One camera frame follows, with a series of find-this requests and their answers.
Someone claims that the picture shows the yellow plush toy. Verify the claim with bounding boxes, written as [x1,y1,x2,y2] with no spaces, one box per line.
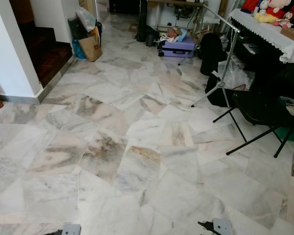
[253,12,280,24]

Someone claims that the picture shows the purple suitcase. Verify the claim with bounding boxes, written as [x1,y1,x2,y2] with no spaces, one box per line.
[161,36,197,59]

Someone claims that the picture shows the clear plastic bag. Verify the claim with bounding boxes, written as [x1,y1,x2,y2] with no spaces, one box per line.
[219,60,256,93]

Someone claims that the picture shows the red plush toy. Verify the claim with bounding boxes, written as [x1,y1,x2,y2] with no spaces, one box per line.
[242,0,294,28]

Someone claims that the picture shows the white lace tablecloth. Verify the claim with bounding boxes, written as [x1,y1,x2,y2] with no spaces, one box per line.
[229,8,294,64]

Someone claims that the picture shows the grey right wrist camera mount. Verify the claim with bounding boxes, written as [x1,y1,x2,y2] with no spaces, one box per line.
[212,218,234,235]

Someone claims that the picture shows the silver tripod stand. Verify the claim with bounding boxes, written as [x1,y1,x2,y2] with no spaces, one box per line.
[191,4,246,109]

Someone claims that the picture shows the black folding chair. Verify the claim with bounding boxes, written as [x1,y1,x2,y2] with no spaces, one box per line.
[213,61,294,158]

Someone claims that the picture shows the tall black bag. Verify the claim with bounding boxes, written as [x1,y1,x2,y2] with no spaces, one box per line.
[136,0,149,43]

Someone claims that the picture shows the green box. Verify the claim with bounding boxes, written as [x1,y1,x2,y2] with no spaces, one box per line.
[273,123,294,143]

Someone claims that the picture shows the brown paper bag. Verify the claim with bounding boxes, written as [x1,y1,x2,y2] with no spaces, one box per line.
[78,33,103,62]

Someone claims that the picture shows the black backpack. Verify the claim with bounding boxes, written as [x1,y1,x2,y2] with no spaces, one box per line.
[199,33,228,77]

